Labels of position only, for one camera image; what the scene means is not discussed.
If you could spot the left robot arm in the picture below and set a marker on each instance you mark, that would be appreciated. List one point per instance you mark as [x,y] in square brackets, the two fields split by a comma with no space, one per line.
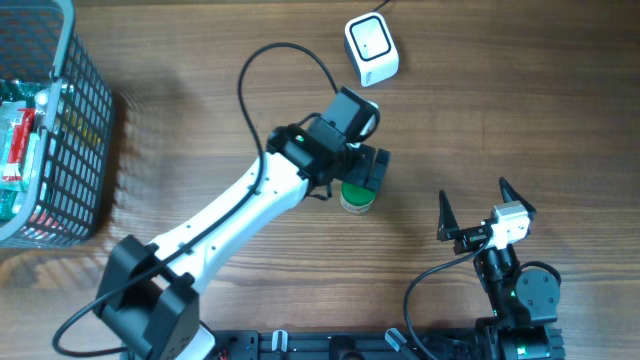
[149,294]

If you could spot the green foil packet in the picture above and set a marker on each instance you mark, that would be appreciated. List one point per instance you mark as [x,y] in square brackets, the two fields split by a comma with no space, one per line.
[16,90]

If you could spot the green lid white jar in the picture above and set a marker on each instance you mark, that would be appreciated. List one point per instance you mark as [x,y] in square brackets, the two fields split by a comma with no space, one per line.
[355,199]

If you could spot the grey plastic mesh basket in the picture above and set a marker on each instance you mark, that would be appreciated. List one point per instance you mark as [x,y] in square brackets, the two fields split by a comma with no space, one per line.
[56,204]

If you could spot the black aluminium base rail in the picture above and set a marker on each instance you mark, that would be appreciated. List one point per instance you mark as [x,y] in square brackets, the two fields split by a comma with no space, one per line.
[453,343]

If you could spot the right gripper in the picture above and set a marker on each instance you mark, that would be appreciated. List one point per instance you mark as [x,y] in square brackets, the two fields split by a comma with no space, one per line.
[468,237]

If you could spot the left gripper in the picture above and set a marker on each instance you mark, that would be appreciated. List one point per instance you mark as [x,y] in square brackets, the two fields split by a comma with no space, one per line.
[359,176]

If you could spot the white barcode scanner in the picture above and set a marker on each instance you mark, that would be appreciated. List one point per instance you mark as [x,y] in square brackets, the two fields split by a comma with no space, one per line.
[371,49]

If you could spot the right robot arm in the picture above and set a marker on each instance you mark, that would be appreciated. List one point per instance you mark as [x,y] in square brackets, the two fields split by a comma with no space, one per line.
[523,295]

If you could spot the red white snack packet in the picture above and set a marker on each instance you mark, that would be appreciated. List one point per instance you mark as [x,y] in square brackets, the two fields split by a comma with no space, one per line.
[20,134]

